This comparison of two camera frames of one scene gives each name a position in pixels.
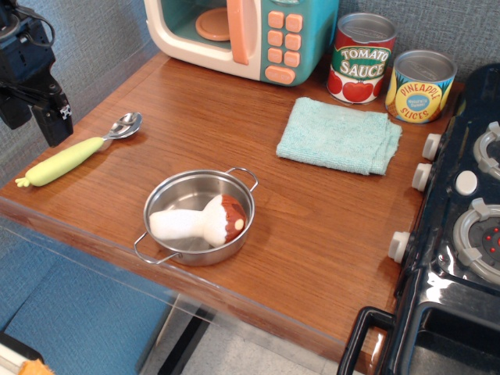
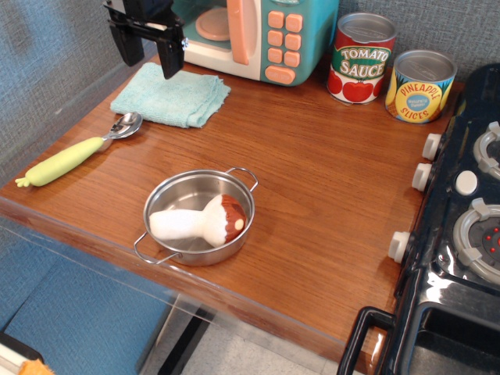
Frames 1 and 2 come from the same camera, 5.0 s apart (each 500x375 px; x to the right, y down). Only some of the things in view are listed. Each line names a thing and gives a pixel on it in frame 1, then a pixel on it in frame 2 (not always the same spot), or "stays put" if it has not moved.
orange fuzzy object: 34,367 stays put
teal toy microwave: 283,41 stays put
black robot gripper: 26,37 to 155,17
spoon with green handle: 123,126 stays put
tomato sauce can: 360,57 stays put
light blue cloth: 337,136 to 180,101
